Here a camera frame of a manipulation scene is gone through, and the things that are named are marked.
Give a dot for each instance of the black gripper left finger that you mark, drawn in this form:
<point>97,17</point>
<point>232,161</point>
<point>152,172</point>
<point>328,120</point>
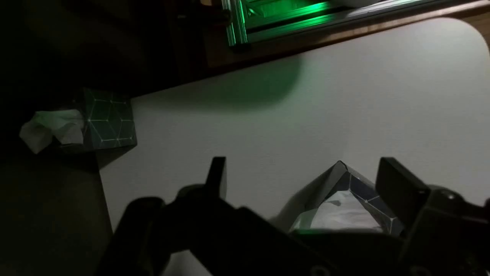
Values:
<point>217,178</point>

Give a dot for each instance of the dark patterned tissue box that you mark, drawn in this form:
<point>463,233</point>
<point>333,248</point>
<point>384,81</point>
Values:
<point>85,120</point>

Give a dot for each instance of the green lit metal frame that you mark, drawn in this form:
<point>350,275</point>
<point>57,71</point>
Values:
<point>261,20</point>

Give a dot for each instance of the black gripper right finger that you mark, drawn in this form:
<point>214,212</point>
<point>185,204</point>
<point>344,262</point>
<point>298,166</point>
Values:
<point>403,192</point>

